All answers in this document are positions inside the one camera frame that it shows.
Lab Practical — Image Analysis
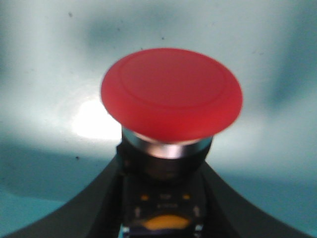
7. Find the red push button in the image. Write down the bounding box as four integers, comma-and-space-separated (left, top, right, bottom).
101, 48, 243, 238

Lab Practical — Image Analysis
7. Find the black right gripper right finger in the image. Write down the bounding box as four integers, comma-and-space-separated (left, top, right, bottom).
200, 162, 311, 238

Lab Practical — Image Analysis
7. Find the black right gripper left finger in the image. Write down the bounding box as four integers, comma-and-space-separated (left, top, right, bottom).
0, 146, 119, 238

